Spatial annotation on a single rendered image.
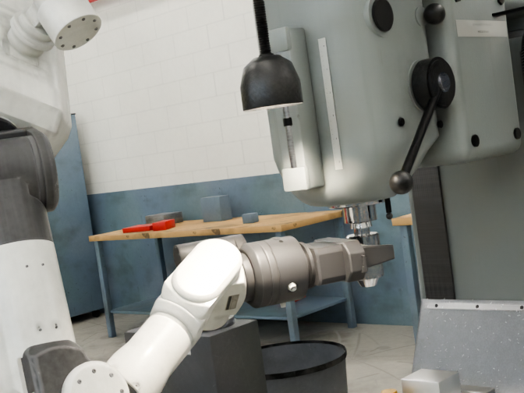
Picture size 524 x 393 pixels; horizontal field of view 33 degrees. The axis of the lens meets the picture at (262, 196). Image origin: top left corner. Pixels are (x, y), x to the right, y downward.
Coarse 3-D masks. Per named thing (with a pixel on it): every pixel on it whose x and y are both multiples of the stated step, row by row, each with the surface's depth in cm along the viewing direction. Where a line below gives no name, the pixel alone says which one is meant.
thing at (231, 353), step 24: (216, 336) 142; (240, 336) 146; (192, 360) 145; (216, 360) 142; (240, 360) 146; (168, 384) 149; (192, 384) 145; (216, 384) 142; (240, 384) 146; (264, 384) 150
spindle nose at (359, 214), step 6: (342, 210) 122; (348, 210) 121; (354, 210) 121; (360, 210) 120; (366, 210) 121; (372, 210) 121; (348, 216) 121; (354, 216) 121; (360, 216) 120; (366, 216) 121; (372, 216) 121; (348, 222) 121; (354, 222) 121; (360, 222) 121
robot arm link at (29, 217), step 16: (0, 144) 99; (16, 144) 100; (0, 160) 98; (16, 160) 98; (32, 160) 99; (0, 176) 97; (16, 176) 98; (32, 176) 99; (0, 192) 97; (16, 192) 97; (32, 192) 99; (0, 208) 96; (16, 208) 97; (32, 208) 98; (0, 224) 96; (16, 224) 96; (32, 224) 97; (48, 224) 100; (0, 240) 95; (16, 240) 95
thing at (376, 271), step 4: (364, 244) 121; (368, 244) 121; (372, 244) 121; (376, 244) 121; (380, 244) 122; (380, 264) 122; (368, 268) 121; (372, 268) 121; (376, 268) 121; (380, 268) 122; (368, 272) 121; (372, 272) 121; (376, 272) 121; (380, 272) 122; (364, 276) 121; (368, 276) 121; (372, 276) 121; (376, 276) 121; (380, 276) 122
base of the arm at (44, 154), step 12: (0, 132) 105; (12, 132) 105; (24, 132) 106; (36, 132) 103; (36, 144) 100; (48, 144) 100; (36, 156) 99; (48, 156) 99; (48, 168) 99; (48, 180) 99; (48, 192) 100; (48, 204) 101
